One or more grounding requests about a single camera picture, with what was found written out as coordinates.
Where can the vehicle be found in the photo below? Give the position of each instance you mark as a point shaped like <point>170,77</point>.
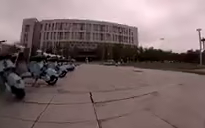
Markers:
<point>109,62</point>

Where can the large curved grey building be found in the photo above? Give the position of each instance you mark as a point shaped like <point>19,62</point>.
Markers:
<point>80,33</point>

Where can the grey stone slab pavement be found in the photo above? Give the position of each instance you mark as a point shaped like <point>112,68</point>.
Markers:
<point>140,106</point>

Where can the row of parked scooters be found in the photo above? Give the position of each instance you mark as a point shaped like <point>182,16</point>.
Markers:
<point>45,71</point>

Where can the grass strip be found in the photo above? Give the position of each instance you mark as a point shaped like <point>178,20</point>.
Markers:
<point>163,65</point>

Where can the row of trees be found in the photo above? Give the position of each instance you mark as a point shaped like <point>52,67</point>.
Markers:
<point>163,55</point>

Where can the reddish stone slab pavement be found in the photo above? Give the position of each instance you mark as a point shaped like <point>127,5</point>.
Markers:
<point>60,113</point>

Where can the pale lamp post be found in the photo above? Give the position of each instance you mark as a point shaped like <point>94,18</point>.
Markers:
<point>199,46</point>

